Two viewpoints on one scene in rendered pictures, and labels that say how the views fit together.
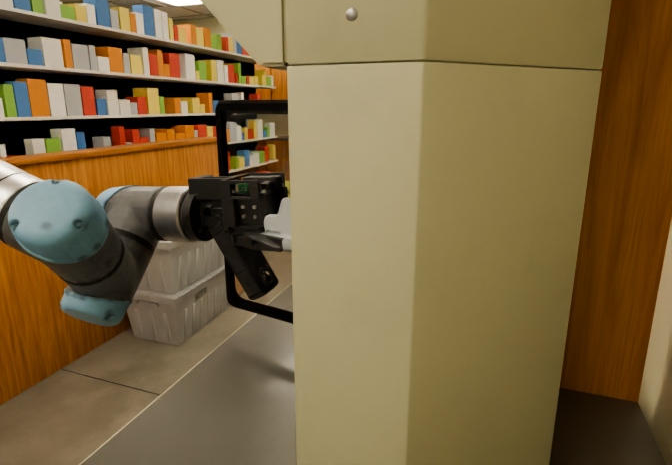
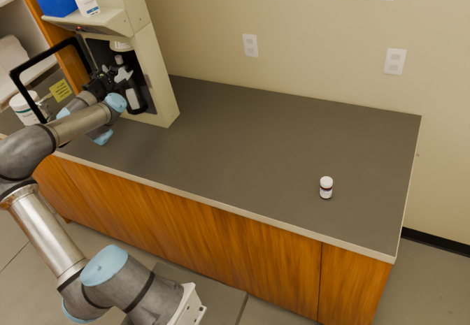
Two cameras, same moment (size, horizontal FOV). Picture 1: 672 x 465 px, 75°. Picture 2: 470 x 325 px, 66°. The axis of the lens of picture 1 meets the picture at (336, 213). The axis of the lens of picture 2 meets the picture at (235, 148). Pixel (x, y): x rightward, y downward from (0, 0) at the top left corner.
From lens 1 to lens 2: 1.41 m
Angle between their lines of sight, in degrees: 71
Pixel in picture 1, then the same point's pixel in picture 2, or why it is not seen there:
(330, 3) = (136, 19)
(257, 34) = (128, 31)
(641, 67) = not seen: outside the picture
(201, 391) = (107, 156)
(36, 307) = not seen: outside the picture
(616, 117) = not seen: hidden behind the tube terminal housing
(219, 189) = (97, 82)
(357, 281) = (157, 66)
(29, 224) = (122, 103)
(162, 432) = (124, 160)
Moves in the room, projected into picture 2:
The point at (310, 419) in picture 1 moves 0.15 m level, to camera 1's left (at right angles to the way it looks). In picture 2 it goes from (161, 101) to (152, 124)
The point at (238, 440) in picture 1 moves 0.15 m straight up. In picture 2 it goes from (134, 142) to (123, 117)
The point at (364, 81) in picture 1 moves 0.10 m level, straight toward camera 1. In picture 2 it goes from (145, 29) to (170, 28)
